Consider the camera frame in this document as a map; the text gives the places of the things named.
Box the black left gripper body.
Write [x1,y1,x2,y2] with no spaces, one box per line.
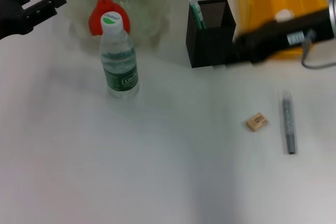
[0,0,35,40]

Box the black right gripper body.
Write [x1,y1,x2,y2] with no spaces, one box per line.
[251,7,335,63]

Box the white paper ball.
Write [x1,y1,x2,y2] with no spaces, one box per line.
[274,8,295,22]

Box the orange fruit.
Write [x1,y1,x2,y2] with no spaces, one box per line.
[88,0,131,37]

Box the beige eraser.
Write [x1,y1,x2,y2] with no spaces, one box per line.
[246,112,269,132]

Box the grey pen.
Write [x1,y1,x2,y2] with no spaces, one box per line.
[278,89,298,155]

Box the clear green-label water bottle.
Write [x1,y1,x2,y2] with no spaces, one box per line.
[100,10,140,99]

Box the black mesh pen holder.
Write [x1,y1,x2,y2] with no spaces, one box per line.
[185,0,237,69]

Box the pale green glass fruit bowl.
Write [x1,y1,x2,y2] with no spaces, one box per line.
[65,0,170,51]

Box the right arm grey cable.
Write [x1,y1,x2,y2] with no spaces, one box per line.
[301,31,336,70]

